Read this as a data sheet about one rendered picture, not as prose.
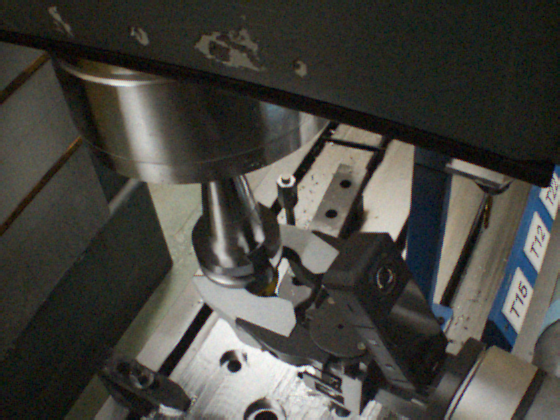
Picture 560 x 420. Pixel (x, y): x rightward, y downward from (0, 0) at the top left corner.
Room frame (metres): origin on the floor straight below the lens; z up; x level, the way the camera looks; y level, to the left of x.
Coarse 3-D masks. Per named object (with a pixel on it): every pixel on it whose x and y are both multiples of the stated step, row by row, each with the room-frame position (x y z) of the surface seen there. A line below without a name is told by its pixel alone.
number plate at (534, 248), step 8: (536, 216) 0.57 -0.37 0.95; (536, 224) 0.56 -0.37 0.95; (528, 232) 0.55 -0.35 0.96; (536, 232) 0.55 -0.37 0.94; (544, 232) 0.56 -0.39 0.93; (528, 240) 0.53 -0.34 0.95; (536, 240) 0.54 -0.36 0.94; (544, 240) 0.55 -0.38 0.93; (528, 248) 0.52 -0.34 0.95; (536, 248) 0.53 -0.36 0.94; (544, 248) 0.54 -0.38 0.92; (528, 256) 0.51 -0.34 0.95; (536, 256) 0.52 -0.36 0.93; (536, 264) 0.51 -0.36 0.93; (536, 272) 0.50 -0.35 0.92
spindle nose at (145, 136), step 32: (64, 64) 0.26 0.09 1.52; (96, 64) 0.24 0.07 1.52; (64, 96) 0.27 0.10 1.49; (96, 96) 0.24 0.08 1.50; (128, 96) 0.24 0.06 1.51; (160, 96) 0.23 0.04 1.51; (192, 96) 0.23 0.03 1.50; (224, 96) 0.23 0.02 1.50; (96, 128) 0.25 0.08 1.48; (128, 128) 0.24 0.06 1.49; (160, 128) 0.23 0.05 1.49; (192, 128) 0.23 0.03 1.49; (224, 128) 0.23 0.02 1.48; (256, 128) 0.24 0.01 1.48; (288, 128) 0.24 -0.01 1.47; (320, 128) 0.26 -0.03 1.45; (128, 160) 0.24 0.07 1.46; (160, 160) 0.23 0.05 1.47; (192, 160) 0.23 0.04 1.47; (224, 160) 0.23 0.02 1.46; (256, 160) 0.24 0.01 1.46
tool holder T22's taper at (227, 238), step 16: (240, 176) 0.31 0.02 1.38; (208, 192) 0.30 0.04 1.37; (224, 192) 0.30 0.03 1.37; (240, 192) 0.30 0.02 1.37; (208, 208) 0.30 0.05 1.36; (224, 208) 0.30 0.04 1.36; (240, 208) 0.30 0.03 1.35; (256, 208) 0.31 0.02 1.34; (208, 224) 0.30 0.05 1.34; (224, 224) 0.30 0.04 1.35; (240, 224) 0.30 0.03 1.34; (256, 224) 0.30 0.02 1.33; (208, 240) 0.30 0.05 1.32; (224, 240) 0.29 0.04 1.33; (240, 240) 0.29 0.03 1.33; (256, 240) 0.30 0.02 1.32
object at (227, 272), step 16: (272, 224) 0.32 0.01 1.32; (192, 240) 0.31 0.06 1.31; (272, 240) 0.30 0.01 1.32; (208, 256) 0.29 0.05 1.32; (224, 256) 0.29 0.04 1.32; (240, 256) 0.29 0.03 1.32; (256, 256) 0.29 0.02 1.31; (272, 256) 0.29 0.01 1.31; (208, 272) 0.29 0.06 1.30; (224, 272) 0.28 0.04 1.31; (240, 272) 0.28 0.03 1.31; (256, 272) 0.29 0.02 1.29; (240, 288) 0.28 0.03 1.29
